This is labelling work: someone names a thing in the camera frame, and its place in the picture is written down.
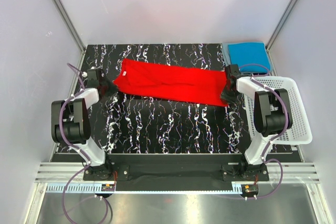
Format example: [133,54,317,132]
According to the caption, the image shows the red t-shirt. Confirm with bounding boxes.
[113,59,228,107]

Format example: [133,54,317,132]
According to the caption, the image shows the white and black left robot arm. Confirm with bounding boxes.
[51,67,118,180]

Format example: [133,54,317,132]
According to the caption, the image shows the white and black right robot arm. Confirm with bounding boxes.
[220,65,292,180]

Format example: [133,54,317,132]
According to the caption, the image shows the folded blue t-shirt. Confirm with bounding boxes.
[227,41,272,73]

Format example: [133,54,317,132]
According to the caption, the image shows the folded grey t-shirt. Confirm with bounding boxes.
[222,43,230,66]

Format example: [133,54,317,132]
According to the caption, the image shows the white plastic laundry basket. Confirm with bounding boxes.
[256,76,312,145]

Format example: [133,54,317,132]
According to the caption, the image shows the right small connector box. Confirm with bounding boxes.
[242,184,259,197]

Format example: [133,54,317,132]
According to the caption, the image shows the small connector box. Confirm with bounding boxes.
[101,184,116,192]
[242,184,259,197]

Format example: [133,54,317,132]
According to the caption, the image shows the left small connector box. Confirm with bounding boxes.
[101,184,116,192]

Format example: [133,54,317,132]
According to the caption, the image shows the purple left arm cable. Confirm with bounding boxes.
[60,63,113,222]

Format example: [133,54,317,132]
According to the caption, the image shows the left aluminium corner post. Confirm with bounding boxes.
[52,0,86,53]

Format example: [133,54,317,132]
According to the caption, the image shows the aluminium corner post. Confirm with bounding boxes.
[52,0,86,53]
[266,0,299,51]

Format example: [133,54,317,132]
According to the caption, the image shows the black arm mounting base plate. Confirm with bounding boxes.
[83,153,270,192]

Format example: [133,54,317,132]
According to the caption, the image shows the aluminium frame rail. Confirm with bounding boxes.
[35,163,320,195]

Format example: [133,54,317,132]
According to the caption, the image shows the right aluminium corner post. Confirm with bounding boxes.
[266,0,299,51]

